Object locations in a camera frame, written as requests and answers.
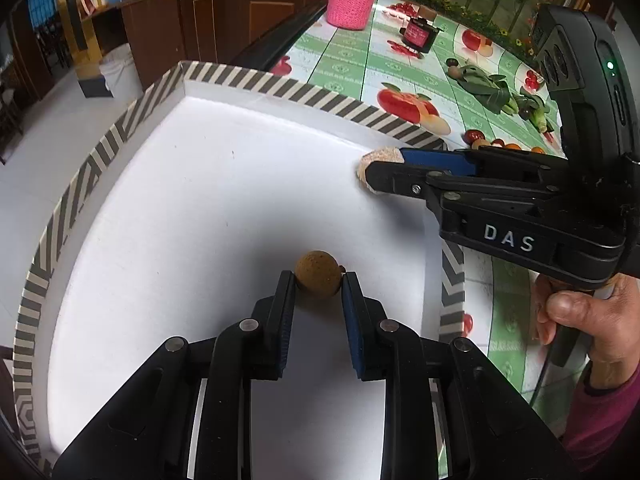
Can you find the wooden cabinet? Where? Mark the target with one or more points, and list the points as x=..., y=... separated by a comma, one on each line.
x=215, y=20

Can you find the red date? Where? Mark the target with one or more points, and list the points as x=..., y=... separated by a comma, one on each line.
x=473, y=136

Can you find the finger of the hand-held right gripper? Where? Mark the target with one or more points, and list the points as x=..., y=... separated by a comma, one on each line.
x=395, y=180
x=440, y=159

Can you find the person's right hand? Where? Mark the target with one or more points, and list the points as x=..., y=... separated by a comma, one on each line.
x=600, y=320

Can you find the white tray with striped rim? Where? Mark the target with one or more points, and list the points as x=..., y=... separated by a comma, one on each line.
x=200, y=185

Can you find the white bucket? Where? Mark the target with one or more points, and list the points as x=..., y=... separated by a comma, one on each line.
x=122, y=72

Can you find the small bok choy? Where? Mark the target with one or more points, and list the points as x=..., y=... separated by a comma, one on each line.
x=537, y=115

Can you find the dark red jar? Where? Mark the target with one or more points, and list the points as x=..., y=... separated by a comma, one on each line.
x=417, y=35

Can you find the dark plum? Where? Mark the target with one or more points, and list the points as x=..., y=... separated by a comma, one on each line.
x=525, y=109

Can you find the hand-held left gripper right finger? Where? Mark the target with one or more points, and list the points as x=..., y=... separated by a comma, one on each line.
x=351, y=327

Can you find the person's right forearm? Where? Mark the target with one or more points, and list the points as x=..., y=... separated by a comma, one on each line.
x=607, y=425

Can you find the brown round fruit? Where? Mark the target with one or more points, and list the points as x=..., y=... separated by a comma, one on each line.
x=455, y=73

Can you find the beige fruit piece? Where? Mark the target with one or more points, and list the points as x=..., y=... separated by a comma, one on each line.
x=381, y=154

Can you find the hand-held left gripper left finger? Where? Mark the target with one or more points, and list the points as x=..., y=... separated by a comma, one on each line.
x=286, y=322

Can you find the large bok choy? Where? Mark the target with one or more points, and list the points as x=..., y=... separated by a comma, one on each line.
x=482, y=85

